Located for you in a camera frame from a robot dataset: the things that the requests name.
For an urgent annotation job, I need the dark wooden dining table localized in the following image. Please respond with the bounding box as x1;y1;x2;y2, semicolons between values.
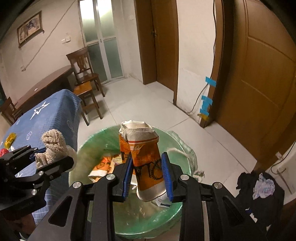
13;65;76;112

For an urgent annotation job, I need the panelled wooden door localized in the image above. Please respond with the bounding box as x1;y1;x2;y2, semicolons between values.
214;0;296;164

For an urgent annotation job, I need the white twisted cord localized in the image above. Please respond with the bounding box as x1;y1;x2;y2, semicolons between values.
167;148;205;184

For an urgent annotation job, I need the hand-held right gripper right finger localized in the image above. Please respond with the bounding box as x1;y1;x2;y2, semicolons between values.
161;151;262;241

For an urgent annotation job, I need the blue star checkered tablecloth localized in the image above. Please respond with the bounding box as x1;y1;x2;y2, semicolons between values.
0;89;83;223

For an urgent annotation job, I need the yellow green foil wrapper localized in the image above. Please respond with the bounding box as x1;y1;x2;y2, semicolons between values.
4;132;17;149

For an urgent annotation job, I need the black trash bag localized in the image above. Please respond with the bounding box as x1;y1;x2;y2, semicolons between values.
236;171;285;224

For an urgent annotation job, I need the wooden stool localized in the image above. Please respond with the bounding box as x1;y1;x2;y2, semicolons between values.
73;81;103;127

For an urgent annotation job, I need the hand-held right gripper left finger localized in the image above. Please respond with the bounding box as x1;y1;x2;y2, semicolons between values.
30;153;134;241

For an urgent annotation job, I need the brown wooden chair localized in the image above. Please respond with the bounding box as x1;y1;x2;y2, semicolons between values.
66;47;106;98

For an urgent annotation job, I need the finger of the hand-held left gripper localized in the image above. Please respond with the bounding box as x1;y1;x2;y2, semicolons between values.
0;145;47;168
14;155;74;194

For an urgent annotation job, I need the white patterned cloth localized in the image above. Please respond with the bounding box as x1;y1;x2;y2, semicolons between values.
252;172;276;200

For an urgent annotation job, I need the dark wooden chair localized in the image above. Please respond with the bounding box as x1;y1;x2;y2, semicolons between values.
0;97;23;126

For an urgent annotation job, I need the orange paper bag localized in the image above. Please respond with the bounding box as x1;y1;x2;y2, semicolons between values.
119;120;167;202

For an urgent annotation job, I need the white wall cable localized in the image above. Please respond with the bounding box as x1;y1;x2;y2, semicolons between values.
23;0;78;69

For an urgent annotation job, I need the framed wall picture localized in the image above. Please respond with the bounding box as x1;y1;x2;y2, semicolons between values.
16;10;44;48

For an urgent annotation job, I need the green waste bin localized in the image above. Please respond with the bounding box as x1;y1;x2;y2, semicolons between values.
69;124;200;240

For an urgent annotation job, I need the black cable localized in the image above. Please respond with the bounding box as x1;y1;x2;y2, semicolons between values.
184;0;218;114

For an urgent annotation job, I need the orange carton box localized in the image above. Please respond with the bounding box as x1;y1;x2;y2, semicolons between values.
89;155;116;184

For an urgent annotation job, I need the frosted glass door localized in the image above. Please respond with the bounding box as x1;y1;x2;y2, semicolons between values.
77;0;125;85

